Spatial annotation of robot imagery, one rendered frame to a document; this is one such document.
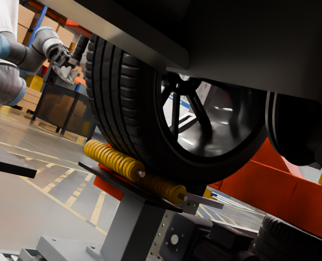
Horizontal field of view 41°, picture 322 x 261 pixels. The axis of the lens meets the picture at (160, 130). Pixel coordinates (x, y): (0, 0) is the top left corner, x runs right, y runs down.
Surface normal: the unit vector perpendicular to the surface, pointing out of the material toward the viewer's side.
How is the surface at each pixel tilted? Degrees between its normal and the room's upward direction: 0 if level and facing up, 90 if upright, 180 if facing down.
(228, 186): 90
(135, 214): 90
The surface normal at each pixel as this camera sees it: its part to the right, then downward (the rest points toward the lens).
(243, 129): -0.47, -0.64
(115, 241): -0.67, -0.29
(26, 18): 0.75, 0.29
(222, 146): -0.14, -0.90
